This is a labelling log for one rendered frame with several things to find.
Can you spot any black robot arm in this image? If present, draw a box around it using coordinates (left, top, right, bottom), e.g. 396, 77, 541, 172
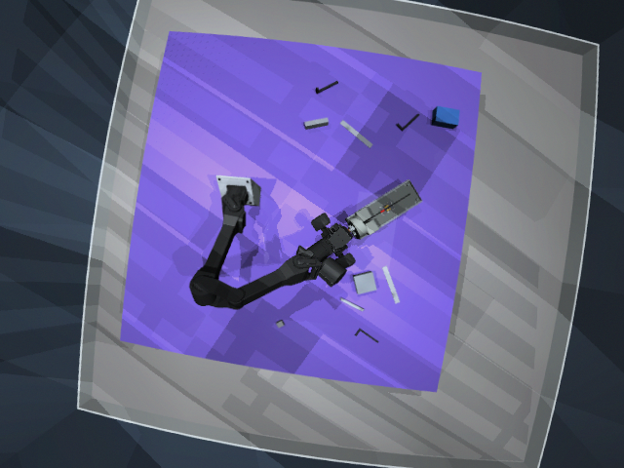
189, 185, 353, 310

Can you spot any blue cube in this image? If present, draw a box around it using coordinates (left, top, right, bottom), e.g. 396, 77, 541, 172
431, 106, 459, 129

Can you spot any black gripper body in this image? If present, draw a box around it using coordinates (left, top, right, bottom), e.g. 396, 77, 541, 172
311, 213, 356, 268

